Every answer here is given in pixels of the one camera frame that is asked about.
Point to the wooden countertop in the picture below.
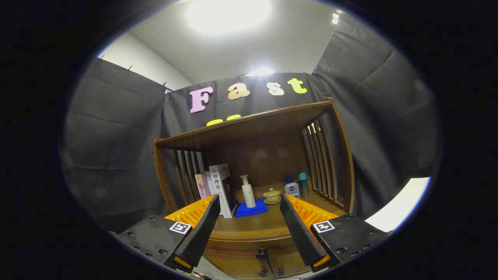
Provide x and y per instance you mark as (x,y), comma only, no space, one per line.
(260,223)

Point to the blue folded cloth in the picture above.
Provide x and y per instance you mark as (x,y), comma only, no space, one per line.
(253,210)

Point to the white bottle blue pump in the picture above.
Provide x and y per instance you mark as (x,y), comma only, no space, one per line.
(291,189)

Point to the teal clear bottle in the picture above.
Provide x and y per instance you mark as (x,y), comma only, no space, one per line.
(304,186)

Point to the pink purple book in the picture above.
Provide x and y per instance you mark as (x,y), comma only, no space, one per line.
(201,186)

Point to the brown wooden cabinet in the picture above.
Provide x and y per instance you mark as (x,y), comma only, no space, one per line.
(256,132)

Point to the thin white book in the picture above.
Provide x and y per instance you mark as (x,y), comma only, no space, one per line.
(209,183)

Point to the thick white book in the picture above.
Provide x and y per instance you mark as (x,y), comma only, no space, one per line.
(221,186)

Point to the brown wooden drawer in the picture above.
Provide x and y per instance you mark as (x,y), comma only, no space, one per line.
(241,251)

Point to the ceiling light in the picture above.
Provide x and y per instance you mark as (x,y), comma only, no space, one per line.
(227,15)

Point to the yellow lidded teacup with saucer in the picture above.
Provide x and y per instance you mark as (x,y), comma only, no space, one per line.
(272,195)

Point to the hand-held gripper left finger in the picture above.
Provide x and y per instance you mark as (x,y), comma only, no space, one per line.
(202,229)

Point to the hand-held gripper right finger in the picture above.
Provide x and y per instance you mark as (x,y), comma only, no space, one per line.
(297,229)

